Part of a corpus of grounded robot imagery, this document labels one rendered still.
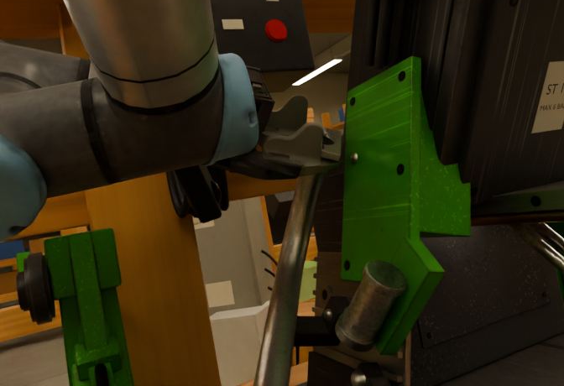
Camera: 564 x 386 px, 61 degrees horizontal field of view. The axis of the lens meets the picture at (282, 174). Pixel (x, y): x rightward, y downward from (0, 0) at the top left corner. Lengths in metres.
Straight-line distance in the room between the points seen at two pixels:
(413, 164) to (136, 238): 0.42
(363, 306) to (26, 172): 0.27
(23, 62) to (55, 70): 0.02
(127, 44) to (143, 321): 0.52
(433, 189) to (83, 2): 0.33
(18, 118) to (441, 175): 0.35
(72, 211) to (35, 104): 0.47
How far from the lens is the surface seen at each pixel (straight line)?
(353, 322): 0.44
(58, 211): 0.80
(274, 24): 0.73
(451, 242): 0.69
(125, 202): 0.72
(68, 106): 0.34
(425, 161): 0.47
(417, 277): 0.42
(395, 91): 0.48
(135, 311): 0.72
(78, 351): 0.56
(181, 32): 0.26
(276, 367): 0.44
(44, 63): 0.44
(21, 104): 0.35
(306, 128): 0.47
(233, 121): 0.32
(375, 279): 0.41
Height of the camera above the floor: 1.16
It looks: 4 degrees up
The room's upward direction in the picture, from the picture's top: 10 degrees counter-clockwise
